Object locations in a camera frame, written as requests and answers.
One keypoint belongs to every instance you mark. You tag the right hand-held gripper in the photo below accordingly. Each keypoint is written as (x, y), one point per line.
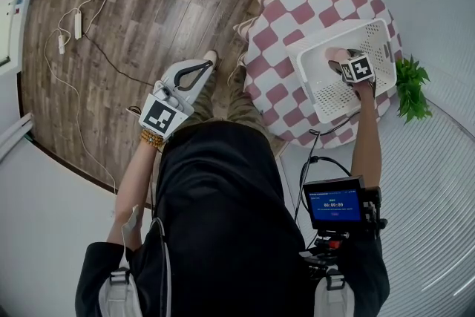
(358, 70)

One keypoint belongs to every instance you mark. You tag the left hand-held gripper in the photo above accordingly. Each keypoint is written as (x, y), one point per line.
(163, 117)

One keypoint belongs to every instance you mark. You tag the pale pink cup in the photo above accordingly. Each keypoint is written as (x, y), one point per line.
(334, 53)

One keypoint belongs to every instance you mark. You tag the white perforated plastic basket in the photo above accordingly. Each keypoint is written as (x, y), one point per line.
(334, 96)

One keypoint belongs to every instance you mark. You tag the person's left forearm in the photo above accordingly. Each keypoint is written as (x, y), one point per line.
(135, 178)

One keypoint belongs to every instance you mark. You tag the person's right forearm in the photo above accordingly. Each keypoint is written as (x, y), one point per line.
(367, 137)

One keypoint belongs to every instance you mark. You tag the olive camouflage trousers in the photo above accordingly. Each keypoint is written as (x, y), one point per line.
(202, 104)

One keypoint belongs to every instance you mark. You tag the person's right shoe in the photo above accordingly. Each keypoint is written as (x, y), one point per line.
(237, 72)

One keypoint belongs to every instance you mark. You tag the round checkered cloth table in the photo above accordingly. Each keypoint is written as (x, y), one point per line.
(282, 59)

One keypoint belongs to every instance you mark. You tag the green potted plant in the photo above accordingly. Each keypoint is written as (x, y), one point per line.
(410, 85)

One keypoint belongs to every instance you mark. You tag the long white power strip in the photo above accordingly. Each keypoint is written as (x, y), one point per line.
(78, 26)

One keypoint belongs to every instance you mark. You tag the short white power strip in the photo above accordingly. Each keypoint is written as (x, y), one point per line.
(61, 44)

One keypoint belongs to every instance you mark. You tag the black shirt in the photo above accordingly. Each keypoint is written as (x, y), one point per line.
(222, 215)

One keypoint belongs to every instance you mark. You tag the black monitor with blue screen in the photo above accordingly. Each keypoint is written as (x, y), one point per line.
(334, 204)

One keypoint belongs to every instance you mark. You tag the black monitor mount rig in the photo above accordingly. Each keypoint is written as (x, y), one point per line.
(373, 211)

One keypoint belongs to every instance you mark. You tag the grey metal rail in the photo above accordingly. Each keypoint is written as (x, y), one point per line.
(15, 133)

